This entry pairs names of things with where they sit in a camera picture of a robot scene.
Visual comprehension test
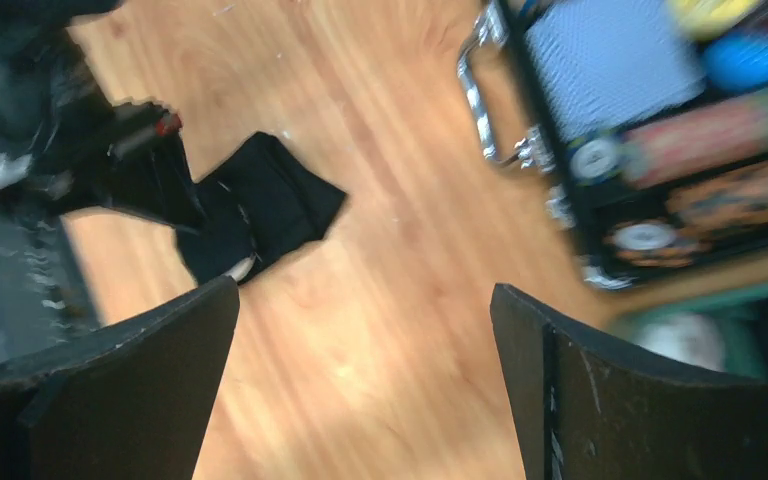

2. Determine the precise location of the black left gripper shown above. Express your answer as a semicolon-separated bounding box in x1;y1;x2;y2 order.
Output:
26;101;206;229

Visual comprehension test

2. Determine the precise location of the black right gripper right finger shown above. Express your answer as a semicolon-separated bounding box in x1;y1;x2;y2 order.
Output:
490;283;768;479

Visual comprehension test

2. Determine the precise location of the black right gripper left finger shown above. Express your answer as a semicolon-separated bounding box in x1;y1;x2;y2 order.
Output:
0;276;239;479

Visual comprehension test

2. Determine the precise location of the black underwear cream waistband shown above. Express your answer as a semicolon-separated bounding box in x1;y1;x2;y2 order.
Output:
176;132;347;284

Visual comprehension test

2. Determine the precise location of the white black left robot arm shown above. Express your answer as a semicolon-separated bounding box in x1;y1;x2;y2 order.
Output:
0;1;207;231

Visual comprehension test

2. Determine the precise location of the white rolled cloth in tray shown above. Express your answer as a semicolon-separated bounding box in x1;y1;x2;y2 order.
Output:
633;312;726;372

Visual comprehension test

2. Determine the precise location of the green divided tray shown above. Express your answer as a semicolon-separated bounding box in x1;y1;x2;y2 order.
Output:
608;282;768;379

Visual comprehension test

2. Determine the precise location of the black poker chip case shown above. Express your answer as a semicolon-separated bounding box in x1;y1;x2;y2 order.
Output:
456;1;768;290

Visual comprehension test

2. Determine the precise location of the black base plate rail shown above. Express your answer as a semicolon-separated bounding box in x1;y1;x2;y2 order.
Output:
0;205;102;363

